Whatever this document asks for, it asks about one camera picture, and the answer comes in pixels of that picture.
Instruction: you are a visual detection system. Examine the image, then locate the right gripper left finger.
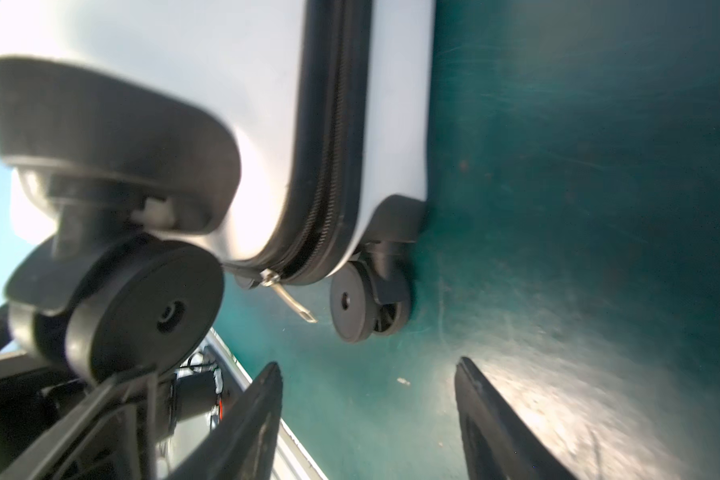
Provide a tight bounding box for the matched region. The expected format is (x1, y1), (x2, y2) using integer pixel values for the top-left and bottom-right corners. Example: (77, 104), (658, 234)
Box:
(169, 362), (283, 480)

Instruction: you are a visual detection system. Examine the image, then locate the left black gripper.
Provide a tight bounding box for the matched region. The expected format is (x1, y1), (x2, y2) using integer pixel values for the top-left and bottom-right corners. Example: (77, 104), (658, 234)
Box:
(0, 303), (220, 479)

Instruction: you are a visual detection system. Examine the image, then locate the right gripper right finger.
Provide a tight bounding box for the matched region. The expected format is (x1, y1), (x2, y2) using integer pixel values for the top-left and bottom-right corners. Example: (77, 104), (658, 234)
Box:
(454, 357), (574, 479)

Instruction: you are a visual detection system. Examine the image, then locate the black white suitcase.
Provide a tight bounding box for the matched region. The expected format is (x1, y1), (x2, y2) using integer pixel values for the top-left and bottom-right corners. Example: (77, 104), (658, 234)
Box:
(0, 1), (436, 385)

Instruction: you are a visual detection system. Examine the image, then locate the aluminium front rail frame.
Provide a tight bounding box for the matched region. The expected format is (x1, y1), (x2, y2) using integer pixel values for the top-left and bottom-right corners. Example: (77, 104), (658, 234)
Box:
(157, 331), (326, 479)

